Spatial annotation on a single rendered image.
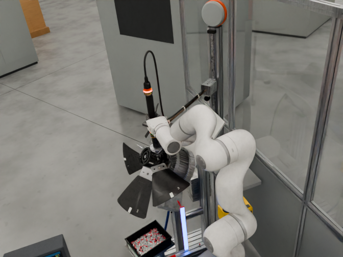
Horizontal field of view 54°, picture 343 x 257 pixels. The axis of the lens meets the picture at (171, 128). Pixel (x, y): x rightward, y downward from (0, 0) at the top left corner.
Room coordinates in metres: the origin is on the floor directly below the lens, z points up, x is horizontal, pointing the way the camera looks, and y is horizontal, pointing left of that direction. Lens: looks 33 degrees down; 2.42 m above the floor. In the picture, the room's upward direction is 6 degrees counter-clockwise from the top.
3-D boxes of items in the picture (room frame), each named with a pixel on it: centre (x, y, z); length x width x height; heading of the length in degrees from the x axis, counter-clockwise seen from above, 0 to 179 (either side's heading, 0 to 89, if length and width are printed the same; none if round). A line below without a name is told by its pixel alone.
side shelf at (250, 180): (1.79, -0.39, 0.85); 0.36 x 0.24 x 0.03; 18
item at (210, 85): (2.01, -0.28, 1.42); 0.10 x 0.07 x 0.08; 143
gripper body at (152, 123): (1.41, 0.06, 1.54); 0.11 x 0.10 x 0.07; 18
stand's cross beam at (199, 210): (1.71, -0.07, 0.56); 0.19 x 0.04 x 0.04; 108
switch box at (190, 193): (1.83, -0.15, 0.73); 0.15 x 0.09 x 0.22; 108
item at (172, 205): (1.48, 0.05, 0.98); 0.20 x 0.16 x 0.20; 108
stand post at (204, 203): (1.74, -0.18, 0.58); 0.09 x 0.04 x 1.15; 18
